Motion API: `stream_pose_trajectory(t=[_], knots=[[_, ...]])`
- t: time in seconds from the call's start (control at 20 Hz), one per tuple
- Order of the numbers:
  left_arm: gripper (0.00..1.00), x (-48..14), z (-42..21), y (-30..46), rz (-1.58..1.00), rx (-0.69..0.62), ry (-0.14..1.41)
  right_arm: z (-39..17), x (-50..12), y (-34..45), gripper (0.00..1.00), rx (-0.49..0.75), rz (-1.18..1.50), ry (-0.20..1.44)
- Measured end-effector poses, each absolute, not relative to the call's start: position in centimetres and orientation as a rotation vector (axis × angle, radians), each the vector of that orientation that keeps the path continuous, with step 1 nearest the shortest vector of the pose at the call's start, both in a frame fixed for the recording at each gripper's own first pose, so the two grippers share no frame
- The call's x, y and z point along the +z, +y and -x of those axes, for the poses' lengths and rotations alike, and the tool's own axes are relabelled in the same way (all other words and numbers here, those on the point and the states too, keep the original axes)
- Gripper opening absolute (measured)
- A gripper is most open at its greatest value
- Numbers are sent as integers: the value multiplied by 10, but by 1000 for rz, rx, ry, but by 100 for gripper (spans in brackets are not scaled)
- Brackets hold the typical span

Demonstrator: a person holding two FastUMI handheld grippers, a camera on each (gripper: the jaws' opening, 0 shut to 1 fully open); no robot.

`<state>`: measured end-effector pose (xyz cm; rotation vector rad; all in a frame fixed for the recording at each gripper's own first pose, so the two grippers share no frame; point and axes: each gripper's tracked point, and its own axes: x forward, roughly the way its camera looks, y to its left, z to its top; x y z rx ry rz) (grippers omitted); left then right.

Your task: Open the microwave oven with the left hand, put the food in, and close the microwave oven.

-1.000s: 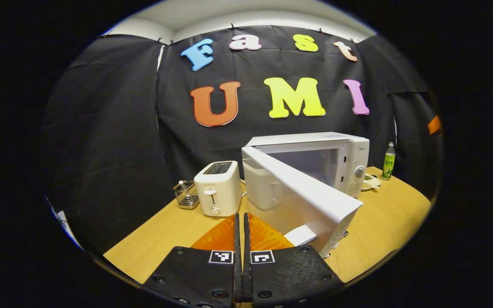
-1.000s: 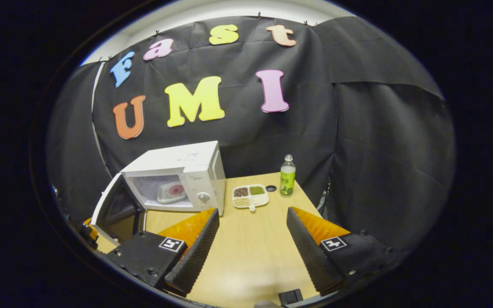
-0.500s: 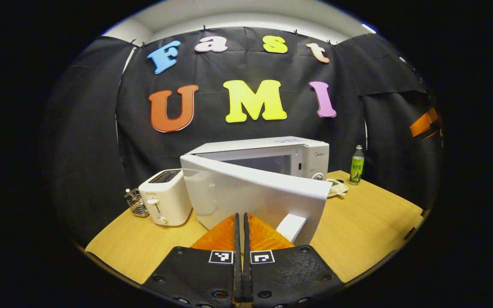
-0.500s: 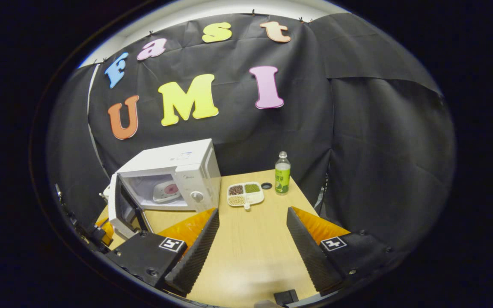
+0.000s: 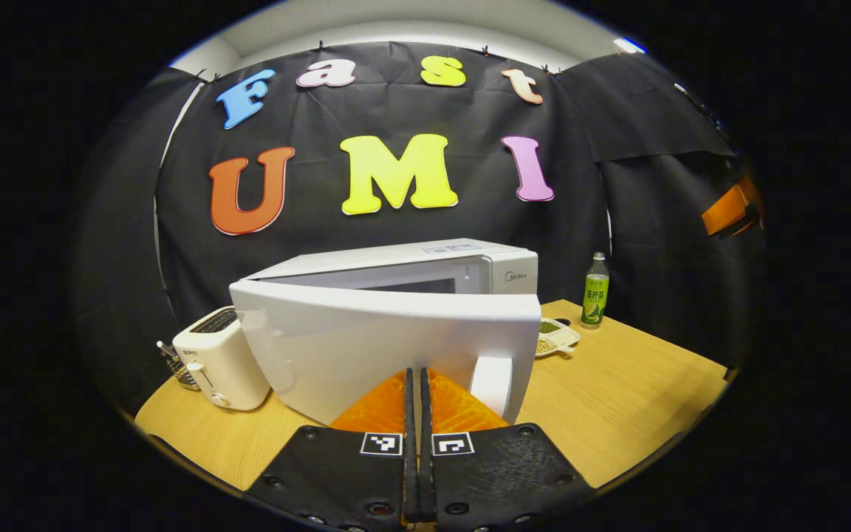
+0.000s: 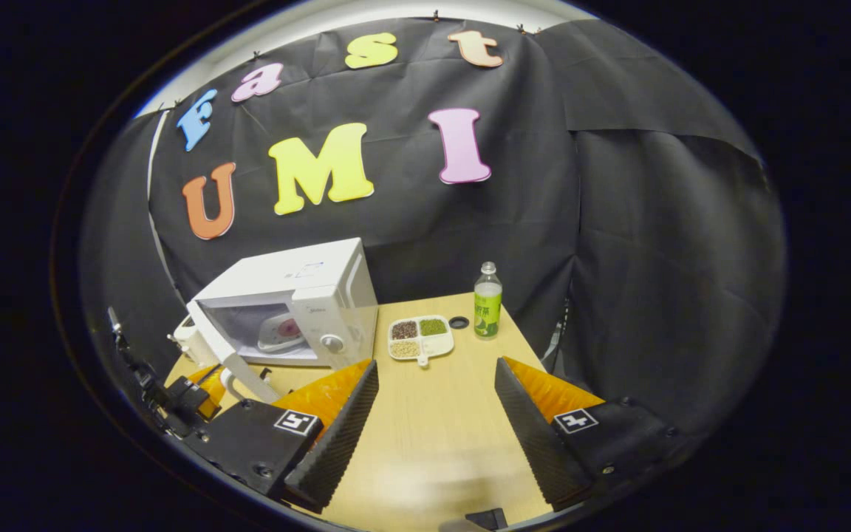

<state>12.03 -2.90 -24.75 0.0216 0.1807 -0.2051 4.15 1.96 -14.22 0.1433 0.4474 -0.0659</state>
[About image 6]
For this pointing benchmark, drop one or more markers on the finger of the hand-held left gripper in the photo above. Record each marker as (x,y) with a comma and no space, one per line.
(213,388)

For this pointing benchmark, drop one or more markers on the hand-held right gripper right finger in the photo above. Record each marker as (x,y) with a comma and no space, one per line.
(536,443)

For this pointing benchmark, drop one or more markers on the green label drink bottle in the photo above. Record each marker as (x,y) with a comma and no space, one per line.
(487,310)

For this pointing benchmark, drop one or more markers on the white divided dish with beans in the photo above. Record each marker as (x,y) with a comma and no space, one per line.
(420,338)

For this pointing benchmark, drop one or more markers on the white plate with pink food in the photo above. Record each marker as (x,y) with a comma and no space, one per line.
(283,331)

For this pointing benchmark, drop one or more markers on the black backdrop cloth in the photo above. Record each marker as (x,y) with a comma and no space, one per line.
(544,222)

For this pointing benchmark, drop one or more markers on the white microwave oven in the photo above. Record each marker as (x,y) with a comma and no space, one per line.
(300,270)

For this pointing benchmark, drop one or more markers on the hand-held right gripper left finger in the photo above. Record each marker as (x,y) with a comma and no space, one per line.
(337,443)

